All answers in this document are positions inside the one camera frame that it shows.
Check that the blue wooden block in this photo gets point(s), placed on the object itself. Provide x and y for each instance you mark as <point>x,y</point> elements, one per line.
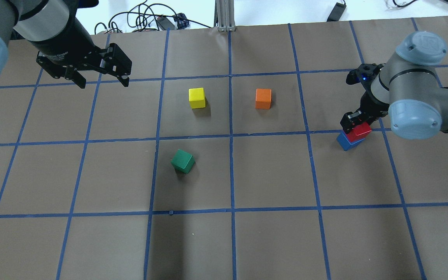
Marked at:
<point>345,143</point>

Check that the aluminium frame post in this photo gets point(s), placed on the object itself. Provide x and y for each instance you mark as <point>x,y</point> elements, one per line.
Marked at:
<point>224,15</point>

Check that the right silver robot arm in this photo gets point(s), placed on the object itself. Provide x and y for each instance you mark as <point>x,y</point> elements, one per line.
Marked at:
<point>405,89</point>

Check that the green wooden block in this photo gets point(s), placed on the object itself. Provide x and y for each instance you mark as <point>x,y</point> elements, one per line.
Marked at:
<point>182,161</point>

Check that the yellow wooden block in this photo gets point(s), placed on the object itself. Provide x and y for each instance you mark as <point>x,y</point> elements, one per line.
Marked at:
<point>197,98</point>

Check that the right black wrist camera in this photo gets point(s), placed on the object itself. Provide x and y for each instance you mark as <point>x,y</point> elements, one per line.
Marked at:
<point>364,74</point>

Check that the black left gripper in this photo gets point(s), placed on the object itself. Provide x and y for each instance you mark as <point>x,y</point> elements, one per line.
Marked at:
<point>67,43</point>

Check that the red wooden block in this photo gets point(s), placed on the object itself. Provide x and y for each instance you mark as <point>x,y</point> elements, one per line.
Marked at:
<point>359,132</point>

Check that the orange wooden block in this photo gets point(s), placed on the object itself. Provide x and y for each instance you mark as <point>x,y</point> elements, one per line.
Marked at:
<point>263,98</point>

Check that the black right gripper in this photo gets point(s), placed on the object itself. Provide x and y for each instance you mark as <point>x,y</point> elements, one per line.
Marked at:
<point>368,103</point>

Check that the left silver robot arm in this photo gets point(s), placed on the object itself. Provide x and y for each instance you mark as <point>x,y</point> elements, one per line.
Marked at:
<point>36,20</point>

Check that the black power adapter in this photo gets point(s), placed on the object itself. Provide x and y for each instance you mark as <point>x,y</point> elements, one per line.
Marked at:
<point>337,12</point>

